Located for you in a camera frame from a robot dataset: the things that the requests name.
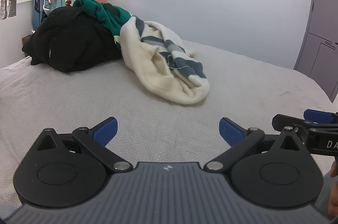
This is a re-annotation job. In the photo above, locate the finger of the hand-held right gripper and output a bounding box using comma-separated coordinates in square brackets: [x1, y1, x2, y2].
[272, 113, 321, 135]
[303, 109, 338, 124]

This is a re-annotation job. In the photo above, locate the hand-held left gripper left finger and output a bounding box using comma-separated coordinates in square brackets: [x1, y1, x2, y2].
[34, 116, 134, 173]

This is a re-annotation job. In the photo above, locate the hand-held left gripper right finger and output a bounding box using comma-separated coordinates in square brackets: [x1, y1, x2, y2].
[203, 117, 307, 172]

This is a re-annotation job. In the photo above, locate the person's right hand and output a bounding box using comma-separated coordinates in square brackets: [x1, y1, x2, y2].
[328, 161, 338, 220]

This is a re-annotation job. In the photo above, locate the white bed sheet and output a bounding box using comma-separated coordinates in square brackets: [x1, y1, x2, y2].
[0, 39, 338, 214]

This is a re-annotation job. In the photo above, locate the black garment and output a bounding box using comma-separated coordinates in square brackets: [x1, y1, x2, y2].
[22, 6, 123, 72]

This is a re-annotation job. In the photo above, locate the grey door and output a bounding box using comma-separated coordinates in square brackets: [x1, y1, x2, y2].
[294, 0, 338, 103]

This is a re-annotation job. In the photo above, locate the green hoodie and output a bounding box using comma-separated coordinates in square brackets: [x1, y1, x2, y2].
[72, 0, 132, 49]

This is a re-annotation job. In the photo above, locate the brown wooden nightstand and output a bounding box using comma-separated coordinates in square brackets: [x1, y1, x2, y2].
[22, 34, 36, 57]

